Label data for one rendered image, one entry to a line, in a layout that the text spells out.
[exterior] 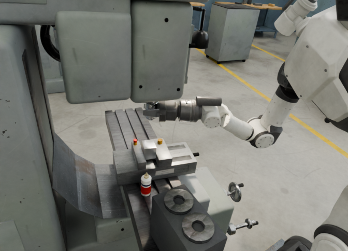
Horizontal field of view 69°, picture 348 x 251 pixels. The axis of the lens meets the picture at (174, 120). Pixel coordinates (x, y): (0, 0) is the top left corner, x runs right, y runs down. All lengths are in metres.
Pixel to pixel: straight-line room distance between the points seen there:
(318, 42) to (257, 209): 1.85
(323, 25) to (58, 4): 0.64
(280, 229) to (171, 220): 1.67
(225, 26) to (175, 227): 4.79
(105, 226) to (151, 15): 0.78
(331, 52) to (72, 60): 0.64
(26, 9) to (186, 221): 0.66
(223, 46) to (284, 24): 4.56
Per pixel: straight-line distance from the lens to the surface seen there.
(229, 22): 5.33
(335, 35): 0.73
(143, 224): 0.98
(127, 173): 1.06
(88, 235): 1.22
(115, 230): 1.13
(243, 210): 2.35
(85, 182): 1.14
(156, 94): 0.84
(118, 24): 0.72
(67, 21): 0.71
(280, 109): 1.06
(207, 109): 0.96
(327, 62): 0.72
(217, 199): 1.37
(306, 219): 2.54
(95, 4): 0.71
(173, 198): 0.80
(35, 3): 0.71
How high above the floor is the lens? 1.72
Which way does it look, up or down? 32 degrees down
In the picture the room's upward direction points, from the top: 6 degrees clockwise
